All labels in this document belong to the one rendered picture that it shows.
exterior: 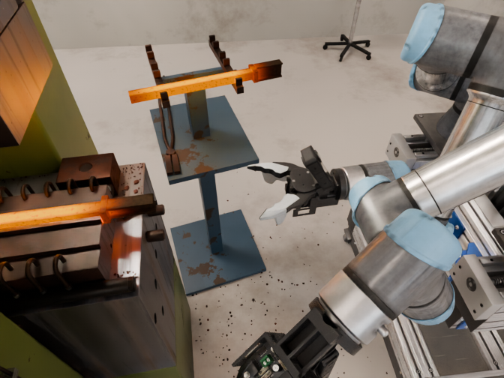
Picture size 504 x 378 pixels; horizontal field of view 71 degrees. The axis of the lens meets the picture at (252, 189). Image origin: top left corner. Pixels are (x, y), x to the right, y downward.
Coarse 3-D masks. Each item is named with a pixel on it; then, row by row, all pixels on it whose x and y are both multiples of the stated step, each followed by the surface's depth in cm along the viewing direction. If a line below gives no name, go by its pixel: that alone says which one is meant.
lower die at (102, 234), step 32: (64, 192) 75; (96, 192) 75; (32, 224) 68; (64, 224) 68; (96, 224) 69; (0, 256) 64; (32, 256) 65; (64, 256) 65; (96, 256) 65; (0, 288) 63; (32, 288) 65
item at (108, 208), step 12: (84, 204) 70; (96, 204) 70; (108, 204) 70; (120, 204) 70; (132, 204) 70; (144, 204) 70; (0, 216) 68; (12, 216) 68; (24, 216) 68; (36, 216) 68; (48, 216) 68; (60, 216) 68; (72, 216) 69; (84, 216) 69; (108, 216) 70; (120, 216) 71; (0, 228) 68
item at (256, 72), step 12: (276, 60) 102; (228, 72) 100; (240, 72) 100; (252, 72) 100; (264, 72) 102; (276, 72) 103; (168, 84) 95; (180, 84) 95; (192, 84) 95; (204, 84) 96; (216, 84) 98; (228, 84) 99; (132, 96) 92; (144, 96) 93; (156, 96) 94; (168, 96) 95
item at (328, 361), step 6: (330, 354) 40; (336, 354) 40; (324, 360) 39; (330, 360) 40; (336, 360) 41; (318, 366) 40; (324, 366) 39; (330, 366) 41; (318, 372) 41; (324, 372) 41; (330, 372) 43
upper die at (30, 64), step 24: (24, 24) 48; (0, 48) 41; (24, 48) 47; (0, 72) 40; (24, 72) 46; (48, 72) 53; (0, 96) 40; (24, 96) 45; (0, 120) 39; (24, 120) 44; (0, 144) 42
